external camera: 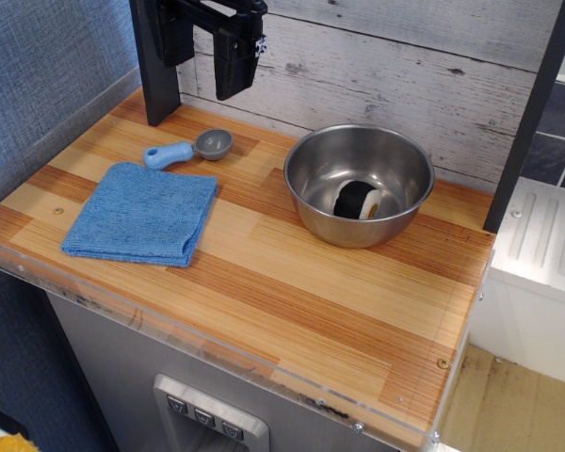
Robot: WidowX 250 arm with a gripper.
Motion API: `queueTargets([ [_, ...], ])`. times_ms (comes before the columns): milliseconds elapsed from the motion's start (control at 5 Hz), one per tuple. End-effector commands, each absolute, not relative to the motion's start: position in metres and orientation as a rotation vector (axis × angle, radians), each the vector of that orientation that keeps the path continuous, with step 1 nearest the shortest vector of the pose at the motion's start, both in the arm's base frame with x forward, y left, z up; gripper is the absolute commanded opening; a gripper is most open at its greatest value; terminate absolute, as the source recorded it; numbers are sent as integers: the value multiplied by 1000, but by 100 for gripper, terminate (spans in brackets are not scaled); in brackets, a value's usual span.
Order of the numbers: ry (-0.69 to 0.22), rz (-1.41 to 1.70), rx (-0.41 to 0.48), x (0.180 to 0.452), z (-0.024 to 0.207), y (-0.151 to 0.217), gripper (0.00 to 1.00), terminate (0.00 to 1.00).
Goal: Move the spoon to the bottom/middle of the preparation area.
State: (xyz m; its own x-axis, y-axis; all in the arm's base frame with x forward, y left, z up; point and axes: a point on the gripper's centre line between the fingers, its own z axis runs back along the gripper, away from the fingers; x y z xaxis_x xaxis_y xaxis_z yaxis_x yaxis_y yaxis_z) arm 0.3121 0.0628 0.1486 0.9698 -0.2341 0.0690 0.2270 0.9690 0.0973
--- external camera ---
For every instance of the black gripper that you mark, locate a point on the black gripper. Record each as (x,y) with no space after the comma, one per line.
(235,57)

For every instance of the blue handled grey spoon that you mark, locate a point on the blue handled grey spoon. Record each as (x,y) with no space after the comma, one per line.
(211,145)

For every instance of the blue folded cloth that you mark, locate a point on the blue folded cloth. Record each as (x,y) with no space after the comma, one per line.
(141,215)

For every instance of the stainless steel bowl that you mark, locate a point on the stainless steel bowl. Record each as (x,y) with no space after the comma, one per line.
(393,164)

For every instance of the toy sushi roll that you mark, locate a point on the toy sushi roll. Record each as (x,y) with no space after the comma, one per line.
(356,200)

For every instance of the clear acrylic edge guard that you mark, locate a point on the clear acrylic edge guard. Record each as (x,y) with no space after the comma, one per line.
(366,337)

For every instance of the silver dispenser button panel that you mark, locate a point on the silver dispenser button panel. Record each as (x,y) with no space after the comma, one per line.
(196,421)

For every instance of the white toy sink unit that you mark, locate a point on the white toy sink unit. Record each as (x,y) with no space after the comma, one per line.
(520,314)

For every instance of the yellow object at corner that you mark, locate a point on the yellow object at corner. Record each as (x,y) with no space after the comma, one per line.
(16,443)

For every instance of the dark grey right post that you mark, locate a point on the dark grey right post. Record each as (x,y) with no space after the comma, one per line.
(540,93)

